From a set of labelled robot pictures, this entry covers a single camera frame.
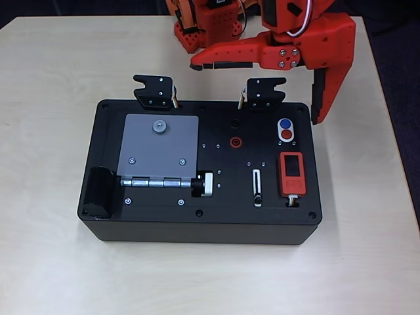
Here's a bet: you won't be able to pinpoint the white slider track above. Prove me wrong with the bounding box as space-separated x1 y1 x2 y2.
253 168 264 207

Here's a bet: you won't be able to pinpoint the blue and red buttons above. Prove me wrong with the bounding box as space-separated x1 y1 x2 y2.
276 117 296 143

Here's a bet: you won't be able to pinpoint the red display module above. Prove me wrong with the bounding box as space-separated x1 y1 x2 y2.
278 152 308 197

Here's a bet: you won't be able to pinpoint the grey hinged door plate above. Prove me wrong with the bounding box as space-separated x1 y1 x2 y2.
117 114 200 180

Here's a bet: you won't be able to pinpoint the black and silver knob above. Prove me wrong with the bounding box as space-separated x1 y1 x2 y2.
191 171 214 198

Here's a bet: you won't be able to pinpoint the silver metal hinge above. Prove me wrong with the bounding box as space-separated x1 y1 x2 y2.
119 176 193 188

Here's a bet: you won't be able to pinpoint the black task board box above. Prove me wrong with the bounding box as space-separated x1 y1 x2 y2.
77 98 321 246

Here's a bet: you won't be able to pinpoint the white servo cable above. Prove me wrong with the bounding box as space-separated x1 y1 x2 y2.
285 0 313 37

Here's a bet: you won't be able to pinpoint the black cable hook bracket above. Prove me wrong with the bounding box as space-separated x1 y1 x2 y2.
133 74 180 110
238 77 287 112

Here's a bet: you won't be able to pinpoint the black rounded post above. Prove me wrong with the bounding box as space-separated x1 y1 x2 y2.
81 166 116 220

